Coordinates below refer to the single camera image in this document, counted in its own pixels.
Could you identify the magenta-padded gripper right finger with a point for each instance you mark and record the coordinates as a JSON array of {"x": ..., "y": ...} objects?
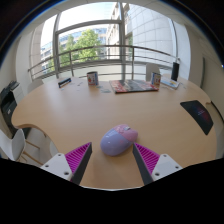
[{"x": 165, "y": 165}]

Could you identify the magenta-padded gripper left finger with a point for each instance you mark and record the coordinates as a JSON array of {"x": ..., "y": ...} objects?
[{"x": 59, "y": 165}]

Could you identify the lilac and pink computer mouse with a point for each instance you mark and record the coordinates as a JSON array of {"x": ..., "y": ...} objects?
[{"x": 116, "y": 141}]

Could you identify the black mouse pad, red-blue print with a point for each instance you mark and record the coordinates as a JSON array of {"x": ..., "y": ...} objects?
[{"x": 198, "y": 115}]

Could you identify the white chair with wooden legs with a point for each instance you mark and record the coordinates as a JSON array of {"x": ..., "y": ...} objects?
[{"x": 11, "y": 145}]

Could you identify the black and white printer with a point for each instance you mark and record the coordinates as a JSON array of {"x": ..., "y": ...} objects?
[{"x": 8, "y": 105}]

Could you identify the small dark blue stapler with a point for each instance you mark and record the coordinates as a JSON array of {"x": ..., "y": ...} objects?
[{"x": 64, "y": 82}]

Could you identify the colourful closed magazine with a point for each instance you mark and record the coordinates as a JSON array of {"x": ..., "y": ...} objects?
[{"x": 133, "y": 86}]

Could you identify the white mug with colourful print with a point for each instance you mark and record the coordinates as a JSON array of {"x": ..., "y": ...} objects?
[{"x": 92, "y": 78}]

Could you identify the black cylinder bottle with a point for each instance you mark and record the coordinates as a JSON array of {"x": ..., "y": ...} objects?
[{"x": 175, "y": 71}]

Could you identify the grey metal balcony railing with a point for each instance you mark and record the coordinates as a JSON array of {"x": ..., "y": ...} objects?
[{"x": 100, "y": 47}]

